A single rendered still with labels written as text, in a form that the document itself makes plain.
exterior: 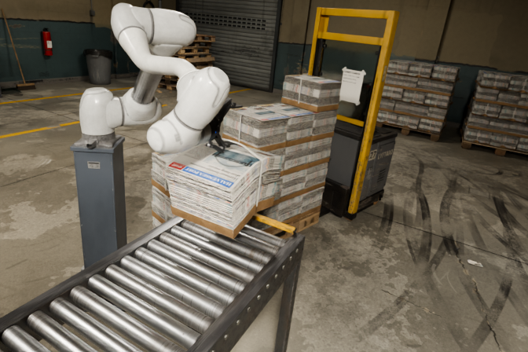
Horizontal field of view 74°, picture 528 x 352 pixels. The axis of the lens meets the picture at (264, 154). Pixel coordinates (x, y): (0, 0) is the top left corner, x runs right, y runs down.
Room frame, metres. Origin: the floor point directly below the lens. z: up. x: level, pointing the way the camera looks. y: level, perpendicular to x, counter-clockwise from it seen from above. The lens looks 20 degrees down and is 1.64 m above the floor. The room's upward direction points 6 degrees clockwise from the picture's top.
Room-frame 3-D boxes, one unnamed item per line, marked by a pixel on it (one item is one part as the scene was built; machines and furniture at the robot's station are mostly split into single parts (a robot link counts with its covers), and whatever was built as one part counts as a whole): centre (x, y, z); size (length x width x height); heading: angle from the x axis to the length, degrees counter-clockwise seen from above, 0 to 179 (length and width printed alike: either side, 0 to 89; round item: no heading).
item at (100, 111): (1.70, 0.85, 1.17); 0.18 x 0.16 x 0.22; 128
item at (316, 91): (2.86, -0.33, 0.65); 0.39 x 0.30 x 1.29; 46
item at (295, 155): (2.33, 0.17, 0.42); 1.17 x 0.39 x 0.83; 136
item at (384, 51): (2.94, -0.87, 0.97); 0.09 x 0.09 x 1.75; 46
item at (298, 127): (2.64, -0.12, 0.95); 0.38 x 0.29 x 0.23; 47
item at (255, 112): (2.42, 0.07, 1.06); 0.37 x 0.29 x 0.01; 47
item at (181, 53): (8.83, 2.19, 0.65); 1.33 x 0.94 x 1.30; 157
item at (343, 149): (3.44, -0.89, 0.40); 0.69 x 0.55 x 0.80; 46
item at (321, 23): (3.40, -0.40, 0.97); 0.09 x 0.09 x 1.75; 46
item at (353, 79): (3.18, -0.65, 1.28); 0.57 x 0.01 x 0.65; 46
